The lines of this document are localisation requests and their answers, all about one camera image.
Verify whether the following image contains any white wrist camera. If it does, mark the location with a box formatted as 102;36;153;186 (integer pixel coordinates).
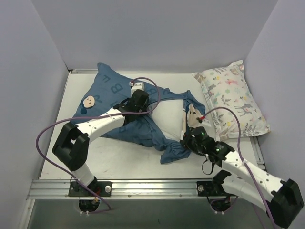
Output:
196;116;212;127
129;82;145;94

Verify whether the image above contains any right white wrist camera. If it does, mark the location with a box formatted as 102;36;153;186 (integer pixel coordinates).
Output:
196;116;212;127

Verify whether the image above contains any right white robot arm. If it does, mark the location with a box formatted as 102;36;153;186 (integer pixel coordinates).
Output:
180;126;304;229

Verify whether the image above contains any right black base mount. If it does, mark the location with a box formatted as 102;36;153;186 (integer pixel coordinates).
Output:
196;181;227;197

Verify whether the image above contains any white pillow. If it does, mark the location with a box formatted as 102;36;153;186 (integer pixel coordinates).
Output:
150;100;184;142

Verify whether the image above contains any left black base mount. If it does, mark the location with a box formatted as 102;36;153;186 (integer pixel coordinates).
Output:
68;181;112;197

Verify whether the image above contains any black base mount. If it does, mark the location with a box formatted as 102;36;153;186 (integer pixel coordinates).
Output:
68;181;112;197
196;181;227;197

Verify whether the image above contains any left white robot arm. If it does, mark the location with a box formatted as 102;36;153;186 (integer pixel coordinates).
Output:
52;89;149;196

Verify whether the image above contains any floral deer-print pillow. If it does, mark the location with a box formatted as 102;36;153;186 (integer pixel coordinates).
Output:
192;60;271;141

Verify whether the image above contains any rear aluminium rail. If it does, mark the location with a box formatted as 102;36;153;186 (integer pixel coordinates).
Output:
69;69;98;74

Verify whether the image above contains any front aluminium rail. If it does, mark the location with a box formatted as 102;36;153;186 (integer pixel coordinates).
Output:
27;179;239;200

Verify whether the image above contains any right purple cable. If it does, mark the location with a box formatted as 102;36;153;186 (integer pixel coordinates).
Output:
202;106;277;227

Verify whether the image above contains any blue letter-print pillowcase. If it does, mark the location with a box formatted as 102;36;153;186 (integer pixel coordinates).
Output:
72;63;205;164

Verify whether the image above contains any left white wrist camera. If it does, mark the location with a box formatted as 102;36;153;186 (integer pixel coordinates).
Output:
129;82;145;94

